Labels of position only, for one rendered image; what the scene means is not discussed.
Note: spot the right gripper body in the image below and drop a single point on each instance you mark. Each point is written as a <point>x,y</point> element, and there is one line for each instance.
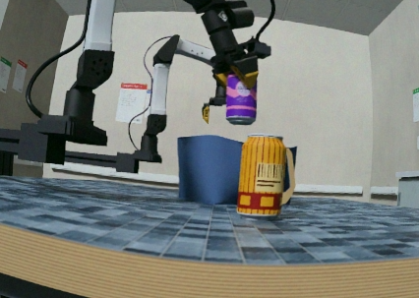
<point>245,63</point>

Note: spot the yellow striped drink can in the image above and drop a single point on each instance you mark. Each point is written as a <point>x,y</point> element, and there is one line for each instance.
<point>261,177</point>

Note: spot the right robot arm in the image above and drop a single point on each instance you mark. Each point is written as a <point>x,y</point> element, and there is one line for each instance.
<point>95,65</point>

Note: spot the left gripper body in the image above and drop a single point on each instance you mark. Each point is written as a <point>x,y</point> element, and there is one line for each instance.
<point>218,90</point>

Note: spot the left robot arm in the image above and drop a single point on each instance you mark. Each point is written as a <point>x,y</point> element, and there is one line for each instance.
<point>157,118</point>

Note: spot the purple drink can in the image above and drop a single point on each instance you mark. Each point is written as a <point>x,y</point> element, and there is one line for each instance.
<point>241,103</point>

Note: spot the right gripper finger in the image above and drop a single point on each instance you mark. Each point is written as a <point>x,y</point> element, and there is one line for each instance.
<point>222,79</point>
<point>248,80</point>

